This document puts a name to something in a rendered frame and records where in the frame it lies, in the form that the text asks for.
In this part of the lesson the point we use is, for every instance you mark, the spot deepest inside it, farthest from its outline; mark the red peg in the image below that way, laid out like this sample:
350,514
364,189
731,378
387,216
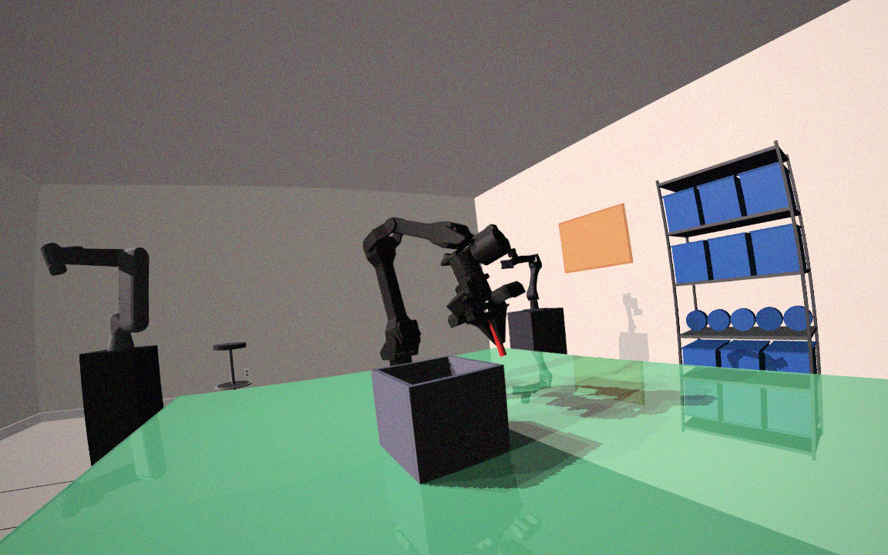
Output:
499,345

